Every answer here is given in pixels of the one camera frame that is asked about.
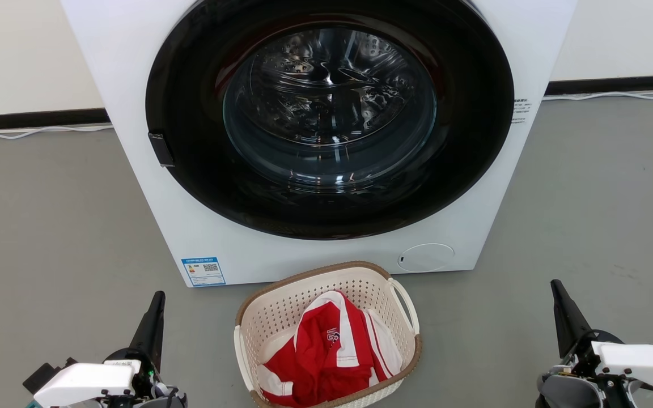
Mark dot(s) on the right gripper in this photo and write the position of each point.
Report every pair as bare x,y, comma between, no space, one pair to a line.
632,362

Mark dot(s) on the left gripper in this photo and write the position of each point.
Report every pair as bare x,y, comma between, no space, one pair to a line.
88,382

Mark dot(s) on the cream perforated laundry basket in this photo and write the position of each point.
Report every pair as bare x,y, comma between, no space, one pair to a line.
281,309

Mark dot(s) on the blue energy label sticker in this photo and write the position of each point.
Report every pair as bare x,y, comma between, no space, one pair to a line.
203,272

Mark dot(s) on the white front-load washing machine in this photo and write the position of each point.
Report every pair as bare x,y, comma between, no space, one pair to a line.
151,215

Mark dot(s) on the round white filter cover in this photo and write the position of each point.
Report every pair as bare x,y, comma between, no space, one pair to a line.
425,258

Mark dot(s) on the round black washer door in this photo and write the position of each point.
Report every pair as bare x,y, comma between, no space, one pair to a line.
190,170

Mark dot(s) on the red and white garment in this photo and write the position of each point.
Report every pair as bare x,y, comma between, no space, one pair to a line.
326,351

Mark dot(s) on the small printed text label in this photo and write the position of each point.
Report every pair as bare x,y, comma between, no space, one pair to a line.
520,110

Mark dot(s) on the steel washing machine drum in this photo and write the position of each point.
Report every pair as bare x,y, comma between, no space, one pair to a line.
326,85

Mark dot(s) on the black wall baseboard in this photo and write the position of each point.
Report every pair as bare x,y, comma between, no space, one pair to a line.
615,85
32,119

